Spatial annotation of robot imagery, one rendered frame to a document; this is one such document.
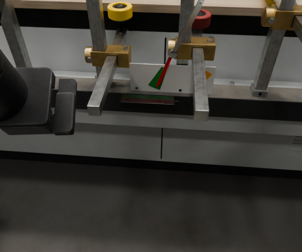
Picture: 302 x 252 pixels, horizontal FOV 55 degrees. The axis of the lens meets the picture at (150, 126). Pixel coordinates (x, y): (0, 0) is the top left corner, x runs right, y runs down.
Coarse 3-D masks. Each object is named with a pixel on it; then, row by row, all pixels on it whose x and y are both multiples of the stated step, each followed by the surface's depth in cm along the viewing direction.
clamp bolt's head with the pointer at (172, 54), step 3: (171, 48) 83; (171, 51) 82; (171, 54) 82; (174, 54) 82; (168, 57) 85; (168, 60) 85; (168, 63) 86; (165, 66) 87; (165, 69) 87; (162, 72) 88; (162, 75) 89; (159, 78) 90; (159, 81) 91; (159, 84) 91; (156, 87) 92
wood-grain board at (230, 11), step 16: (16, 0) 99; (32, 0) 99; (48, 0) 99; (64, 0) 99; (80, 0) 99; (112, 0) 99; (128, 0) 99; (144, 0) 99; (160, 0) 99; (176, 0) 99; (208, 0) 99; (224, 0) 99; (240, 0) 99; (256, 0) 99
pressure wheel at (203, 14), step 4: (200, 12) 89; (204, 12) 90; (208, 12) 89; (196, 16) 87; (200, 16) 87; (204, 16) 87; (208, 16) 87; (196, 20) 87; (200, 20) 87; (204, 20) 87; (208, 20) 88; (192, 24) 88; (196, 24) 87; (200, 24) 87; (204, 24) 88; (208, 24) 89; (196, 28) 88; (200, 28) 88
